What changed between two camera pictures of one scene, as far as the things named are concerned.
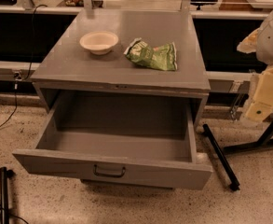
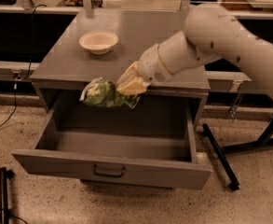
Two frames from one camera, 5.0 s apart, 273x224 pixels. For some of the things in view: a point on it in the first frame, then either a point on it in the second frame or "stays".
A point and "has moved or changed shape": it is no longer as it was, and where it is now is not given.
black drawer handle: (108, 175) stays
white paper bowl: (99, 42) stays
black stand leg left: (5, 175) stays
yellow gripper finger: (269, 91) → (150, 67)
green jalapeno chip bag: (159, 57) has moved or changed shape
